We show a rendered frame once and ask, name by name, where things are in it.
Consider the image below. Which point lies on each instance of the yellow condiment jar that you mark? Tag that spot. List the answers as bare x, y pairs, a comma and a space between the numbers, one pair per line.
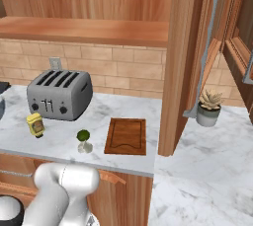
35, 124

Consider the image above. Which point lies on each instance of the wooden base cabinet door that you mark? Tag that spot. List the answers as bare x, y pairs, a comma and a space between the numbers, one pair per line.
125, 203

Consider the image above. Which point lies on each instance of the wooden wall cabinet run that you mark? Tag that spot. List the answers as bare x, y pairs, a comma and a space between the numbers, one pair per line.
85, 13

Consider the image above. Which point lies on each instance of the grey four-slot toaster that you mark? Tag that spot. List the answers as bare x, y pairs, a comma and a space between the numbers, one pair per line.
66, 100

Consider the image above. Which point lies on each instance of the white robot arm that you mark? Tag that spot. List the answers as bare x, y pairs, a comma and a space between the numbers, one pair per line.
54, 193

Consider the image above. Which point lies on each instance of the green lime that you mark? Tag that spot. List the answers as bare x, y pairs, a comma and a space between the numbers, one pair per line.
83, 135

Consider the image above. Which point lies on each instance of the brown wooden cutting board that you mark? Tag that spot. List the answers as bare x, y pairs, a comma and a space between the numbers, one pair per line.
126, 136

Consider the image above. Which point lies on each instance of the succulent in grey pot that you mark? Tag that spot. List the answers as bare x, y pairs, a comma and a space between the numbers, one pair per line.
209, 110

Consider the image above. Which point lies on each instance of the wooden drawer front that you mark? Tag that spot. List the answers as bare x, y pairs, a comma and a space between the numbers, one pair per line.
16, 165

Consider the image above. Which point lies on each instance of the black hob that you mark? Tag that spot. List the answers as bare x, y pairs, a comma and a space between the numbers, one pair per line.
3, 87

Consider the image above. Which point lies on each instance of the tall wooden cabinet body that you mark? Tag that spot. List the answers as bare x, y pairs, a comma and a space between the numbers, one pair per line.
176, 72

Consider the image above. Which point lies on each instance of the grey wall outlet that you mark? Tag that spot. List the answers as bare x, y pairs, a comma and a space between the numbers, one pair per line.
55, 63

